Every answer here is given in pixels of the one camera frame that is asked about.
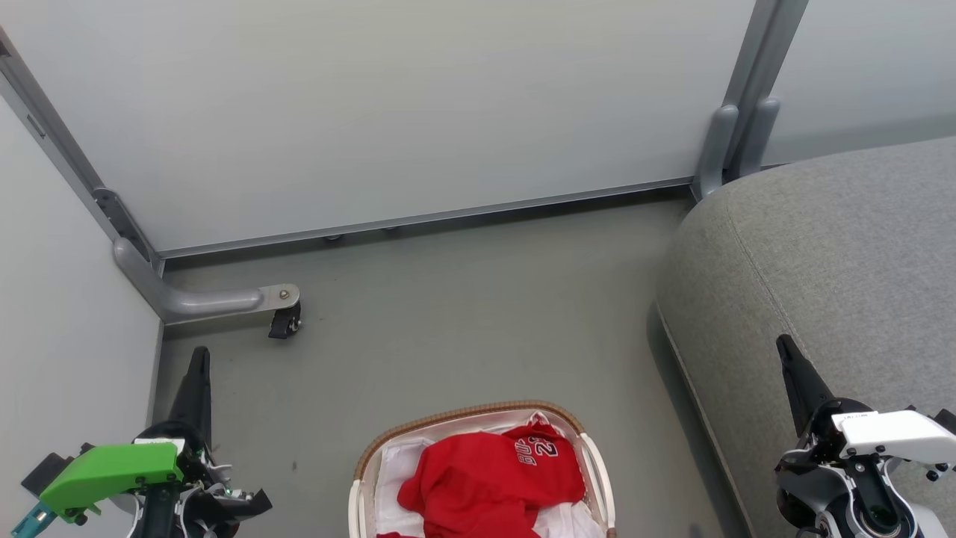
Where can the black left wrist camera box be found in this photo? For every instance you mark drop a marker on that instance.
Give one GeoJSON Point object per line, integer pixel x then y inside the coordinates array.
{"type": "Point", "coordinates": [46, 469]}

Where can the grey frame foot tube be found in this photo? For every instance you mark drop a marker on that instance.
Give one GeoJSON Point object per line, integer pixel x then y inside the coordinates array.
{"type": "Point", "coordinates": [713, 149]}
{"type": "Point", "coordinates": [760, 138]}

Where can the black caster wheel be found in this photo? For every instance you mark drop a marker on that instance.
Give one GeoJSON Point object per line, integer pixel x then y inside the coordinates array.
{"type": "Point", "coordinates": [284, 323]}

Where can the grey fabric sofa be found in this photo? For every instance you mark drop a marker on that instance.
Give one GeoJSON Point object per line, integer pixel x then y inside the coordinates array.
{"type": "Point", "coordinates": [821, 261]}

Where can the white garment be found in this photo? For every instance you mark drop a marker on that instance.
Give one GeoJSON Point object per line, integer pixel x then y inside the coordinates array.
{"type": "Point", "coordinates": [399, 471]}

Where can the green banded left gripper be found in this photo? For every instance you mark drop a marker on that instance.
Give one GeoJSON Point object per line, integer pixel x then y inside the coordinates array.
{"type": "Point", "coordinates": [112, 471]}

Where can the red jersey white print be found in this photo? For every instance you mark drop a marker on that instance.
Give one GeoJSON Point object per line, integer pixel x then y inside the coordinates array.
{"type": "Point", "coordinates": [485, 478]}

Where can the wicker laundry basket white liner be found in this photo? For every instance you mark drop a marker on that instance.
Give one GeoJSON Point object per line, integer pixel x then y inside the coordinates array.
{"type": "Point", "coordinates": [478, 415]}

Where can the grey corner frame post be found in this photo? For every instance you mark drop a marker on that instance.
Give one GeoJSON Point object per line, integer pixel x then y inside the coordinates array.
{"type": "Point", "coordinates": [52, 127]}

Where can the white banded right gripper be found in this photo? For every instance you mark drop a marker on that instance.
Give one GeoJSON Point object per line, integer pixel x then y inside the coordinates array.
{"type": "Point", "coordinates": [896, 433]}

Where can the grey metal frame post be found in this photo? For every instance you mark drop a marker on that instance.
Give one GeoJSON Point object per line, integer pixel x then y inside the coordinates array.
{"type": "Point", "coordinates": [762, 45]}

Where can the grey partition bottom rail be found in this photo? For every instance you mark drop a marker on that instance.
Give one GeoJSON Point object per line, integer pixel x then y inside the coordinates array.
{"type": "Point", "coordinates": [448, 217]}

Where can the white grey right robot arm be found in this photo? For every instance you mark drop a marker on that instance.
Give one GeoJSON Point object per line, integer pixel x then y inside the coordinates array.
{"type": "Point", "coordinates": [829, 493]}

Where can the teal plastic bracket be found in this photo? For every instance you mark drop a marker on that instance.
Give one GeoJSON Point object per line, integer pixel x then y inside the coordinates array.
{"type": "Point", "coordinates": [30, 520]}

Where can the grey bent frame leg tube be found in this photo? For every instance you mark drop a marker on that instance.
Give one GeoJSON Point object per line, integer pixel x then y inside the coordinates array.
{"type": "Point", "coordinates": [209, 301]}

